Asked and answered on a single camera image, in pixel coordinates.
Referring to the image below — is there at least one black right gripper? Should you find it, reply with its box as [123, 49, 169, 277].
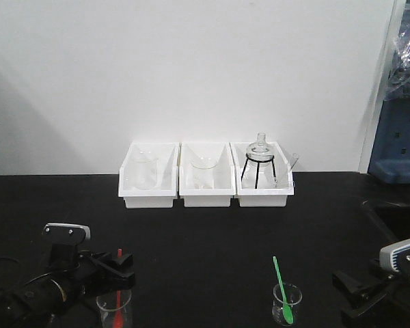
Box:
[332, 258, 410, 327]

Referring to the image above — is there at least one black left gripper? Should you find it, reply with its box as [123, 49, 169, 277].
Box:
[47, 244, 135, 301]

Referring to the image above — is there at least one red plastic spoon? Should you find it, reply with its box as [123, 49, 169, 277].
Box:
[114, 248, 124, 328]

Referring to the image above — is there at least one green plastic spoon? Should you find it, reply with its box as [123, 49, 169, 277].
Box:
[273, 256, 294, 325]

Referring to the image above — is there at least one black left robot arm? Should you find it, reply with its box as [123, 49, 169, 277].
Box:
[0, 244, 136, 327]

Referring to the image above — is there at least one clear glass beaker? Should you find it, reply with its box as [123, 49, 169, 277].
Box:
[96, 290, 133, 328]

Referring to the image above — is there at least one clear beaker with green spoon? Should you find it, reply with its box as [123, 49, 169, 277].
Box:
[272, 282, 303, 327]

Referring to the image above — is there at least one black sink basin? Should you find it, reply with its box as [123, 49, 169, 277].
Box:
[361, 200, 410, 242]

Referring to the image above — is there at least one white left storage bin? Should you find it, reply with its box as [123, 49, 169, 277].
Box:
[118, 142, 180, 209]

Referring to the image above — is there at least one white storage bin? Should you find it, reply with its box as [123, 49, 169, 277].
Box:
[118, 142, 180, 209]
[178, 142, 236, 208]
[230, 141, 295, 207]

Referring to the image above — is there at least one glass beaker in left bin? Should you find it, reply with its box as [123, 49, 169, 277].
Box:
[133, 150, 158, 190]

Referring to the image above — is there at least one glass beaker in bin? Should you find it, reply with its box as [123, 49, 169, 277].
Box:
[191, 157, 217, 189]
[133, 150, 158, 190]

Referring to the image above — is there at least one white middle storage bin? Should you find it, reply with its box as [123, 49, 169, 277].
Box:
[178, 142, 236, 208]

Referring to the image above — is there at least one glass beaker in middle bin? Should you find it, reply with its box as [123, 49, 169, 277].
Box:
[191, 157, 217, 189]

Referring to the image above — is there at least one white right storage bin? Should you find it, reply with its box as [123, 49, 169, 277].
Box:
[230, 141, 295, 207]

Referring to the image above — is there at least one blue pegboard drying rack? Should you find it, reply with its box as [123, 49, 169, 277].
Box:
[367, 0, 410, 185]

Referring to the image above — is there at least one glass flask on black stand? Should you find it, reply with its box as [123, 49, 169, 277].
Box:
[241, 133, 277, 189]

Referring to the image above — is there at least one clear plastic bag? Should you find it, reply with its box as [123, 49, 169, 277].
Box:
[385, 23, 410, 100]

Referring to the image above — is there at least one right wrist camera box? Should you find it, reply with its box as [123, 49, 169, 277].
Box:
[379, 238, 410, 275]

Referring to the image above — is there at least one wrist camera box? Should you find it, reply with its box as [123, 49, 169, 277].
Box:
[42, 223, 91, 246]
[379, 238, 410, 275]

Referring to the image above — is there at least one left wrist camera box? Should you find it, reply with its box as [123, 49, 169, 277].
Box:
[42, 223, 91, 246]

